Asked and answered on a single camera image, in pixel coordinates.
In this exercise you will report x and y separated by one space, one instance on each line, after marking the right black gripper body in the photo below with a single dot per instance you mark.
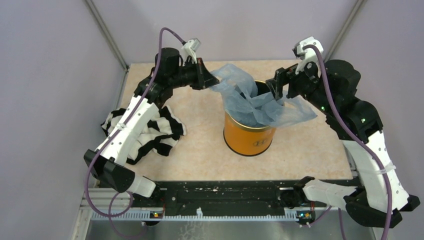
304 84

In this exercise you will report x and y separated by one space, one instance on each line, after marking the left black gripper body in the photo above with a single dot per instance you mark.
192 74

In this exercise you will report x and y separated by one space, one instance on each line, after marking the translucent blue plastic trash bag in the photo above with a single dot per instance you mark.
284 112

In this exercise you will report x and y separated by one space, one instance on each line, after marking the orange gold-rimmed trash bin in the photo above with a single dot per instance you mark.
250 139

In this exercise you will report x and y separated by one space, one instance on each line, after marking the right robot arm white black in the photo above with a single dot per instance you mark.
380 199

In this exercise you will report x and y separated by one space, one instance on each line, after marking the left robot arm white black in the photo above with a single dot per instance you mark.
171 71

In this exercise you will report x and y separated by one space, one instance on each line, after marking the black white striped cloth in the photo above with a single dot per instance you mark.
159 135

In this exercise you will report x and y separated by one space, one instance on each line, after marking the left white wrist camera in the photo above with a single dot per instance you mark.
189 48

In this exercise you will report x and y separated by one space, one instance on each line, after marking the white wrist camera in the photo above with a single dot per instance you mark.
306 55
189 48

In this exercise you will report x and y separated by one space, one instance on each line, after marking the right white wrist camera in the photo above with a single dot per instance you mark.
306 55

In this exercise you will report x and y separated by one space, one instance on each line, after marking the right aluminium corner post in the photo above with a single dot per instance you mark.
345 28

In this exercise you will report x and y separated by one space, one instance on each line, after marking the aluminium corner post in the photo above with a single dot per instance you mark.
345 28
104 30

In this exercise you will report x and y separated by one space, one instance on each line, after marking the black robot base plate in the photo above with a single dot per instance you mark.
220 198

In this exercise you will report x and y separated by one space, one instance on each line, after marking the left aluminium corner post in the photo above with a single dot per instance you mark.
104 30

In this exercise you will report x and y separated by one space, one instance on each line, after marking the aluminium frame rail front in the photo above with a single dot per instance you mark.
102 197

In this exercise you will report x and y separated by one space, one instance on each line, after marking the white toothed cable duct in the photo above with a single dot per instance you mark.
157 216

